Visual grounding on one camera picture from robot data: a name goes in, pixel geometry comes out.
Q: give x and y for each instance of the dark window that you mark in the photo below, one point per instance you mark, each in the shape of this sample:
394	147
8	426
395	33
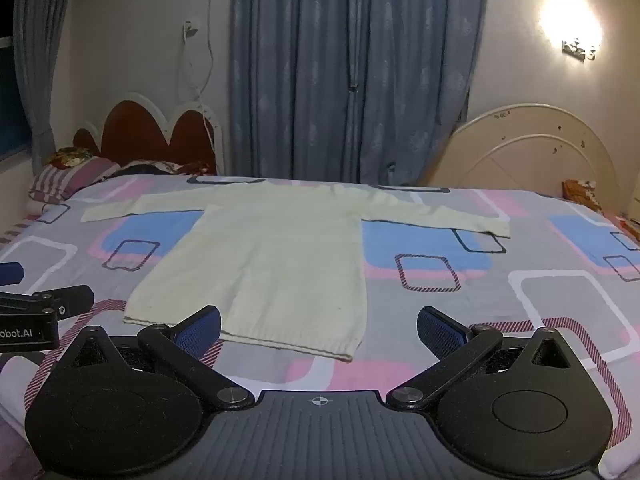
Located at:
10	95

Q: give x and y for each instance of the white wall charger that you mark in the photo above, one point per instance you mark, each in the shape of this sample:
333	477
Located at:
190	29

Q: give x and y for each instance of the patterned grey bed sheet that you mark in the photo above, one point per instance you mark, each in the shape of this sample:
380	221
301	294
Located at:
500	310

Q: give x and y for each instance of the floral pink pillow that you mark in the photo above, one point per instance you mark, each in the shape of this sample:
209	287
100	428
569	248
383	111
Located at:
192	168

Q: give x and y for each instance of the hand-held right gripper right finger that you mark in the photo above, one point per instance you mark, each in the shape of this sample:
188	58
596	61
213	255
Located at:
441	334

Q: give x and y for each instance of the pink striped pillow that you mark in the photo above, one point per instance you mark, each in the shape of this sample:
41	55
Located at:
65	180

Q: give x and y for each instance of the cream arched headboard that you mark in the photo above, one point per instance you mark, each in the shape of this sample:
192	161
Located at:
530	155

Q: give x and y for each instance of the dark cloth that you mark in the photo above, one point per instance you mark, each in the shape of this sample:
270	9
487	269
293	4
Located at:
142	167

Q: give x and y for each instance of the cream knit sweater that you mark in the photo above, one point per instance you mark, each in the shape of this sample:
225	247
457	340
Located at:
270	255

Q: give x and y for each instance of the wide blue-grey curtain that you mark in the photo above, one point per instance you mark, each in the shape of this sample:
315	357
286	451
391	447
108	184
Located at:
350	70

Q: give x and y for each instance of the glowing wall lamp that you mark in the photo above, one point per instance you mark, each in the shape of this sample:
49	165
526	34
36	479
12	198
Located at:
572	20

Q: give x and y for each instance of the small floral cloth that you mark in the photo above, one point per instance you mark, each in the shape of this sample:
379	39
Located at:
70	156

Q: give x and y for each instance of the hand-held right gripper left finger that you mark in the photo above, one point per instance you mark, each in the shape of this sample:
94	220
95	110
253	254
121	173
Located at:
199	334

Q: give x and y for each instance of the narrow blue-grey curtain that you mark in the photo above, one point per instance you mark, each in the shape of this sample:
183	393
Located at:
35	60

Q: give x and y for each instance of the red scalloped headboard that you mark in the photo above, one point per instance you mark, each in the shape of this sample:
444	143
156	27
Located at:
150	132

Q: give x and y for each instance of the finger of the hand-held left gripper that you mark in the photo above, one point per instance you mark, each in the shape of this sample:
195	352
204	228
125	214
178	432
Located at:
70	299
10	273

